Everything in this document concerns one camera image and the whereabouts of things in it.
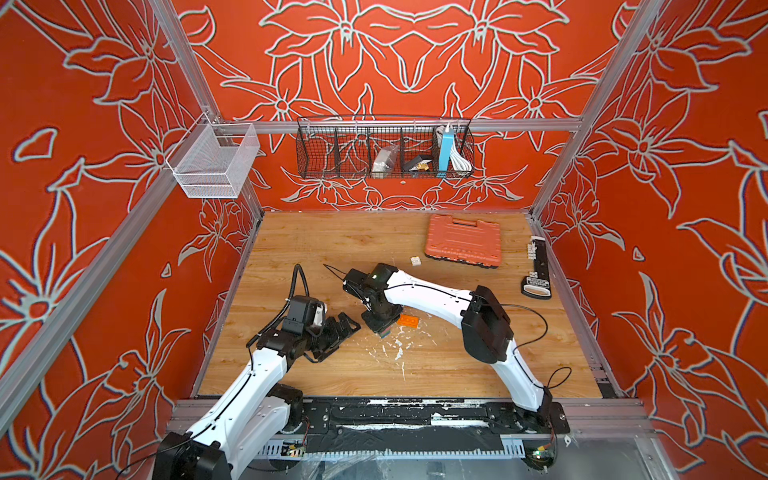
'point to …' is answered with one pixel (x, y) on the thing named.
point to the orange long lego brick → (408, 320)
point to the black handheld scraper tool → (537, 284)
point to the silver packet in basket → (382, 164)
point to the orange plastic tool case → (470, 242)
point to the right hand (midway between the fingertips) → (374, 330)
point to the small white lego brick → (415, 261)
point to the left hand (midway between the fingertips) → (351, 333)
